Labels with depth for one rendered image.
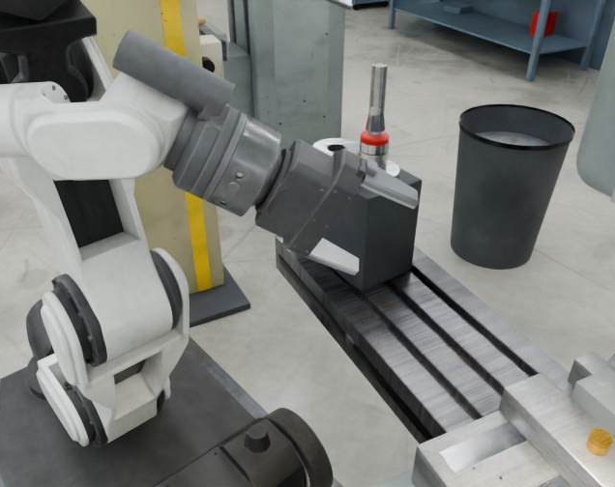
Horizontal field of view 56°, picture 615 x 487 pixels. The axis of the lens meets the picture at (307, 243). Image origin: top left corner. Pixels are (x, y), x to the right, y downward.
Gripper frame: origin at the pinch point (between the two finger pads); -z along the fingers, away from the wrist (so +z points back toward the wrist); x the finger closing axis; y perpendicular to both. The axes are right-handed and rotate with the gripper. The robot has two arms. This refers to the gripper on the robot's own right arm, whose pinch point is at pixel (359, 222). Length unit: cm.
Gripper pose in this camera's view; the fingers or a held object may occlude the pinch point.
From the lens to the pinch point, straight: 57.7
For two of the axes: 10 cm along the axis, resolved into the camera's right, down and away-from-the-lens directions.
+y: 0.8, -6.6, 7.4
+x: 4.8, -6.3, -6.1
